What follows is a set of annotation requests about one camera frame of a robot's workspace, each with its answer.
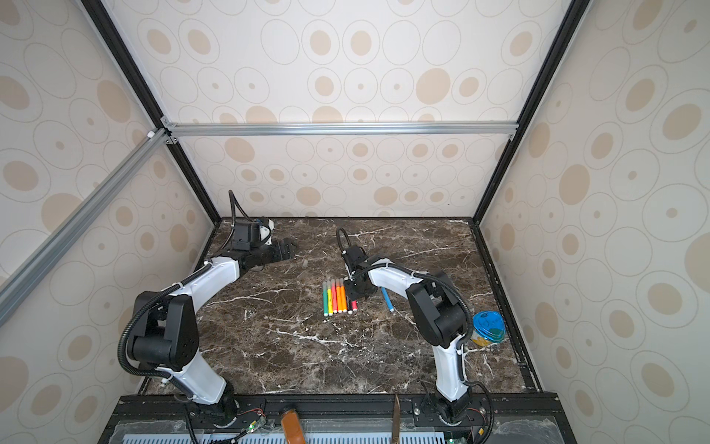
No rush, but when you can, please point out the orange marker pen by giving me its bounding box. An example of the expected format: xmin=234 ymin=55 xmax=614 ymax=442
xmin=340 ymin=279 xmax=348 ymax=313
xmin=335 ymin=279 xmax=346 ymax=313

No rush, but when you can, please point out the blue marker pen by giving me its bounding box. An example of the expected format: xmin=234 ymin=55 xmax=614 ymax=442
xmin=380 ymin=287 xmax=395 ymax=314

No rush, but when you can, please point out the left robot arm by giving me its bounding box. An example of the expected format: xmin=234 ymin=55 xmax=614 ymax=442
xmin=116 ymin=238 xmax=297 ymax=412

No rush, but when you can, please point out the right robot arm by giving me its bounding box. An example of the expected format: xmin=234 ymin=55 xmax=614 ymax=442
xmin=341 ymin=245 xmax=473 ymax=414

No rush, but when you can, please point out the pink marker pen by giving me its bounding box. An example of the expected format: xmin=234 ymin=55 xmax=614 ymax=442
xmin=330 ymin=279 xmax=338 ymax=316

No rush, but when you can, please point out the yellow marker pen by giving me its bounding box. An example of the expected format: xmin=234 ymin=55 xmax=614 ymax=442
xmin=327 ymin=279 xmax=334 ymax=316

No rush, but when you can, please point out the green marker pen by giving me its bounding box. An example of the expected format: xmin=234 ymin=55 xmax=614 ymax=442
xmin=322 ymin=281 xmax=329 ymax=317

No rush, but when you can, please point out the blue-lidded plastic cup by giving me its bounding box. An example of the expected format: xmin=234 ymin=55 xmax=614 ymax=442
xmin=471 ymin=311 xmax=506 ymax=347

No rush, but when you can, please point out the brown thin stick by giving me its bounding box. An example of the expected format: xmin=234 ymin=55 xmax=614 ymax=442
xmin=390 ymin=394 xmax=401 ymax=444

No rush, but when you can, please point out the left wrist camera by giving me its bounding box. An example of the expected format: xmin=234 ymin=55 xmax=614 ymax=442
xmin=227 ymin=219 xmax=274 ymax=252

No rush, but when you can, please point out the horizontal aluminium rail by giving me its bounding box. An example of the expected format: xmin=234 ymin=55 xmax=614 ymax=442
xmin=166 ymin=120 xmax=519 ymax=138

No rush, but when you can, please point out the orange-brown handle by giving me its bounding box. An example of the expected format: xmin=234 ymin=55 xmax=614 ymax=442
xmin=280 ymin=409 xmax=306 ymax=444

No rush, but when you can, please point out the diagonal aluminium rail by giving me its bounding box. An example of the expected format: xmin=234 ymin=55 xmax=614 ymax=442
xmin=1 ymin=129 xmax=168 ymax=324

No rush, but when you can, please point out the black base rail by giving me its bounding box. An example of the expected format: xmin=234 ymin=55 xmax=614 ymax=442
xmin=99 ymin=393 xmax=575 ymax=443

